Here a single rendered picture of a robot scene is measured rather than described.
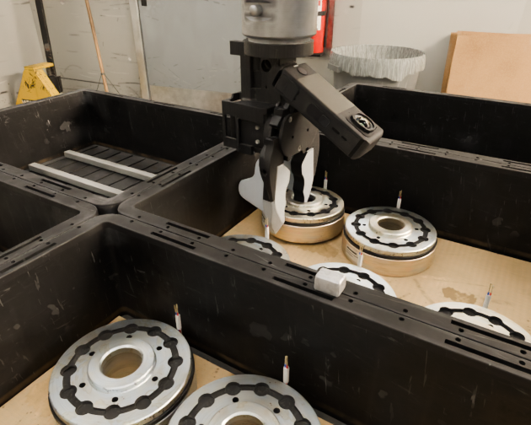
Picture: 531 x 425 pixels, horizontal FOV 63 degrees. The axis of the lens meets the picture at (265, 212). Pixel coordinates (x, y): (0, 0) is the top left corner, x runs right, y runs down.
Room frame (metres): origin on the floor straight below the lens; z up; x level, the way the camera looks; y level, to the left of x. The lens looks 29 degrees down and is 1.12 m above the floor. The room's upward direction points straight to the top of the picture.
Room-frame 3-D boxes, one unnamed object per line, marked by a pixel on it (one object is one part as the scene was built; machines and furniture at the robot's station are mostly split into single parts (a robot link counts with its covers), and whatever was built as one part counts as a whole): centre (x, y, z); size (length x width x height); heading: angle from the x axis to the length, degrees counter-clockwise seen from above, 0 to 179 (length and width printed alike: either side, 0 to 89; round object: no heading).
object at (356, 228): (0.42, -0.14, 0.86); 0.10 x 0.10 x 0.01
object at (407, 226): (0.42, -0.14, 0.86); 0.05 x 0.05 x 0.01
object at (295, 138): (0.47, -0.01, 1.00); 0.09 x 0.08 x 0.12; 53
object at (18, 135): (0.57, 0.24, 0.87); 0.40 x 0.30 x 0.11; 59
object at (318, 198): (0.48, -0.05, 0.87); 0.05 x 0.05 x 0.01
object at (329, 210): (0.48, -0.05, 0.86); 0.10 x 0.10 x 0.01
